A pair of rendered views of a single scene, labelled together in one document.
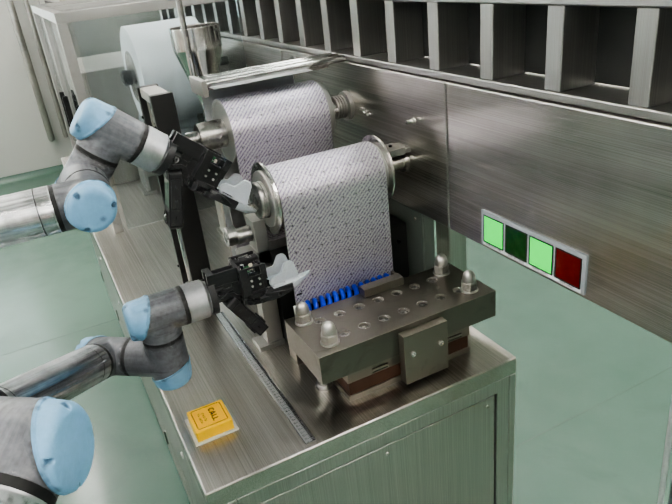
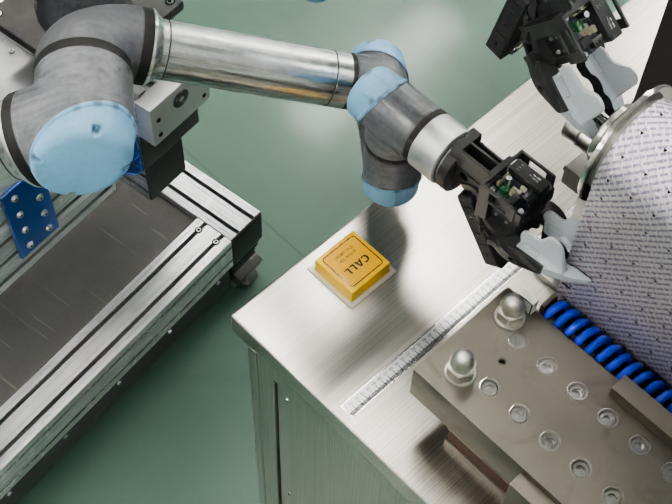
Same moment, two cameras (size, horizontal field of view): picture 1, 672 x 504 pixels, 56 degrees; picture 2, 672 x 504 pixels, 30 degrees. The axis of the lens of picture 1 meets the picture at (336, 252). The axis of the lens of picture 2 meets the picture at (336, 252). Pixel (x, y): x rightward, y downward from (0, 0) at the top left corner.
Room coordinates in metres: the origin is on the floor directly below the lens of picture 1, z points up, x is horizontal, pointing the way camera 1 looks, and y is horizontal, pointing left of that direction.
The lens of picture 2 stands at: (0.60, -0.53, 2.29)
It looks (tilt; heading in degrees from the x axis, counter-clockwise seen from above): 57 degrees down; 69
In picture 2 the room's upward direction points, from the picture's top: 2 degrees clockwise
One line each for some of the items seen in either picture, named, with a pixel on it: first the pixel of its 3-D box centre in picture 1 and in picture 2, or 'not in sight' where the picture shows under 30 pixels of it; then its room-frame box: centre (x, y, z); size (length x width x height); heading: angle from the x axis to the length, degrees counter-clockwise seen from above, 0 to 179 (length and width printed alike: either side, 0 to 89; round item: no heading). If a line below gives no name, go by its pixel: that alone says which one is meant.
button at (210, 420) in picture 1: (210, 420); (352, 265); (0.94, 0.27, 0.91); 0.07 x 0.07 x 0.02; 24
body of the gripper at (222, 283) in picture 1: (236, 284); (495, 187); (1.08, 0.20, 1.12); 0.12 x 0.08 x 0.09; 114
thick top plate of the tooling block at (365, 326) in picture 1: (391, 317); (589, 453); (1.08, -0.10, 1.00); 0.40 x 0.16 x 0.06; 114
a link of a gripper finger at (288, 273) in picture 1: (289, 273); (554, 254); (1.11, 0.10, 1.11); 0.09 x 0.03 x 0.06; 113
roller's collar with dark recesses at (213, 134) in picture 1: (211, 135); not in sight; (1.40, 0.25, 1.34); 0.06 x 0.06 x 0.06; 24
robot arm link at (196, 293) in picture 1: (196, 299); (445, 149); (1.05, 0.27, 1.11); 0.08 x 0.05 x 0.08; 24
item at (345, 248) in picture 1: (342, 253); (653, 318); (1.18, -0.01, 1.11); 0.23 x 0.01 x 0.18; 114
